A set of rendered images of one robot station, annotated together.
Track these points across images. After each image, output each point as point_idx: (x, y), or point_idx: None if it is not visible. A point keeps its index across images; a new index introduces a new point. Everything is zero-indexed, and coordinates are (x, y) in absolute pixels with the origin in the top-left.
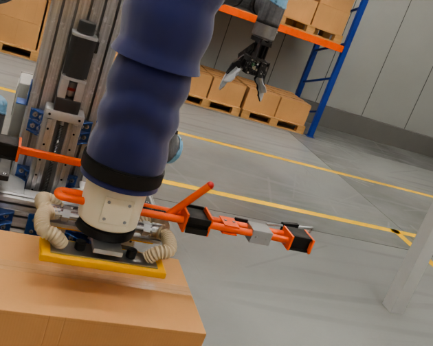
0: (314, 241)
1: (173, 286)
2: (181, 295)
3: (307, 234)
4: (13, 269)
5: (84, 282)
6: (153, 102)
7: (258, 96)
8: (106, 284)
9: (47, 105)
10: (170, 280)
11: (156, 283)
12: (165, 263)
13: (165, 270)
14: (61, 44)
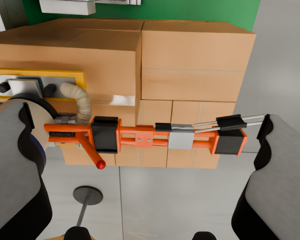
0: (237, 156)
1: (121, 97)
2: (125, 107)
3: (239, 146)
4: (2, 98)
5: (53, 104)
6: None
7: (262, 124)
8: (68, 104)
9: None
10: (120, 89)
11: (107, 96)
12: (119, 63)
13: (117, 75)
14: None
